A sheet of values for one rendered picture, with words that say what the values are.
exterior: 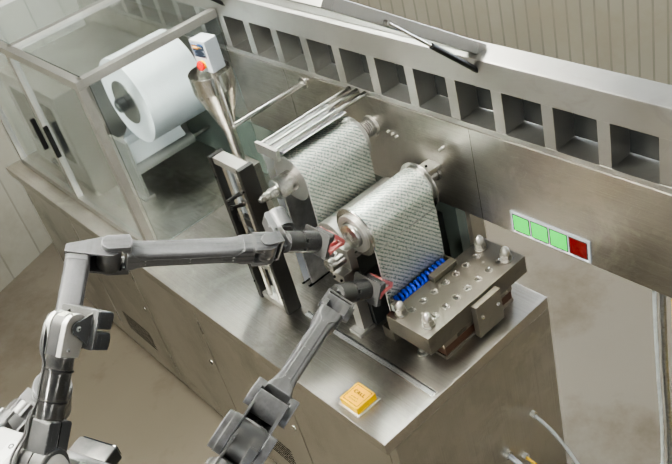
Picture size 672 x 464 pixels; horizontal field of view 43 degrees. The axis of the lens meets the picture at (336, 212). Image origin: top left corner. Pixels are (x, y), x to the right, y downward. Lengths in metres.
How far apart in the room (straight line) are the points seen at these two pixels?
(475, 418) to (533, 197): 0.66
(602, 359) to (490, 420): 1.11
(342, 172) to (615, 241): 0.79
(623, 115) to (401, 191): 0.68
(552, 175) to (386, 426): 0.76
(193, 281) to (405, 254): 0.86
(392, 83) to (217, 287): 0.91
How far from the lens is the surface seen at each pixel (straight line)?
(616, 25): 4.64
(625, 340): 3.67
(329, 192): 2.46
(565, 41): 4.74
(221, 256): 2.13
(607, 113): 1.96
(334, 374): 2.45
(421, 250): 2.44
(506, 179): 2.29
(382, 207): 2.30
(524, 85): 2.08
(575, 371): 3.56
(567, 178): 2.14
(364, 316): 2.50
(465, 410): 2.45
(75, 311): 1.60
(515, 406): 2.65
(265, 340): 2.62
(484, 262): 2.49
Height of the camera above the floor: 2.62
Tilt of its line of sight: 35 degrees down
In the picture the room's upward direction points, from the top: 16 degrees counter-clockwise
